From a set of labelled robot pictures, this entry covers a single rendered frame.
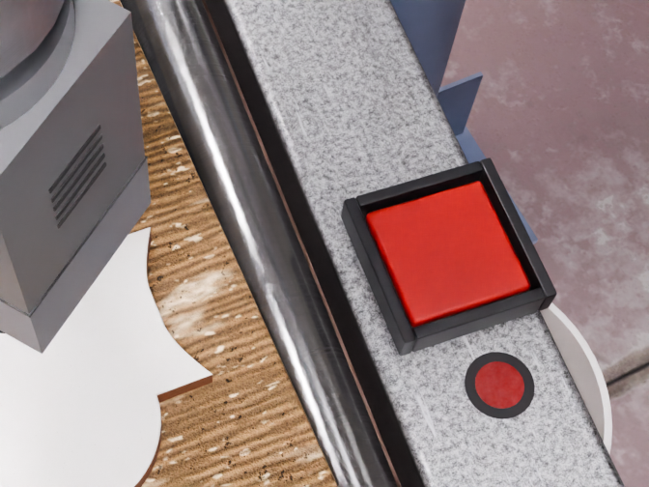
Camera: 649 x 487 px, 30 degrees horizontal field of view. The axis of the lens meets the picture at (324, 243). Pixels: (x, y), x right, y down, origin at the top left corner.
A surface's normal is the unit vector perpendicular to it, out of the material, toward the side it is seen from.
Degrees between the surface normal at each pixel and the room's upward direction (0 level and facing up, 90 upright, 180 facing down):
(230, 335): 0
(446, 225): 0
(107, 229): 90
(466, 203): 0
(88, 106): 90
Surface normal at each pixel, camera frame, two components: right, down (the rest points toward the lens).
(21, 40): 0.77, 0.60
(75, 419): 0.08, -0.45
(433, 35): 0.52, 0.78
